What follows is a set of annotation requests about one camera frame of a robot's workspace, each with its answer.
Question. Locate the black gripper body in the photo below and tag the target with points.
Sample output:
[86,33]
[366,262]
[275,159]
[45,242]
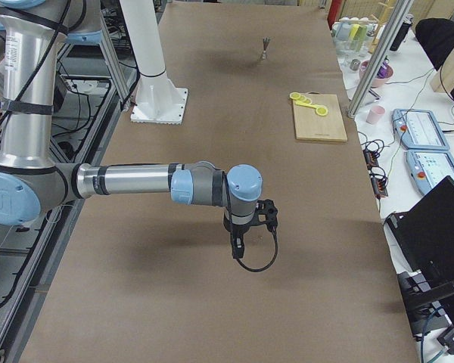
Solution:
[237,231]

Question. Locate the steel double jigger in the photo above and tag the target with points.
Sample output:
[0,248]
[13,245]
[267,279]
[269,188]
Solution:
[266,42]

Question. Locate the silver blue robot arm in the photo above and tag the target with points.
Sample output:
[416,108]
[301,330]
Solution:
[39,170]

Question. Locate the pink plastic cup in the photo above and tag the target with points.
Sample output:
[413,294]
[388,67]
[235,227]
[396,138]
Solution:
[375,114]

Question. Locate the bamboo cutting board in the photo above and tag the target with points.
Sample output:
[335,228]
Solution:
[311,127]

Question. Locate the lemon slice top of pair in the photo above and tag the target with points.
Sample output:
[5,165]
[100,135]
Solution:
[321,111]

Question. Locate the yellow plastic knife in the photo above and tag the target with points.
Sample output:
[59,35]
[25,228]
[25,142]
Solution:
[304,104]

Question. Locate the teach pendant near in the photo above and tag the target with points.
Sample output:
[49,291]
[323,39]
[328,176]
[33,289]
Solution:
[429,167]

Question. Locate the teach pendant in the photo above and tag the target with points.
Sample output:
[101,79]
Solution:
[418,129]
[429,167]

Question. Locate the black laptop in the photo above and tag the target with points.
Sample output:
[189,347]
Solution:
[425,233]

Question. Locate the teach pendant far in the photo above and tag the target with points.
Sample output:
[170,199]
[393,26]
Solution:
[418,129]

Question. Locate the pink bowl with purple cloth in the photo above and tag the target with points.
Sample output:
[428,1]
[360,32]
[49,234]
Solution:
[384,73]

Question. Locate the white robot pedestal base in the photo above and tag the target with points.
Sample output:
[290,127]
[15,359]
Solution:
[157,100]

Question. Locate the aluminium frame post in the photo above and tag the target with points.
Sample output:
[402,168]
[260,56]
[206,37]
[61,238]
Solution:
[391,29]

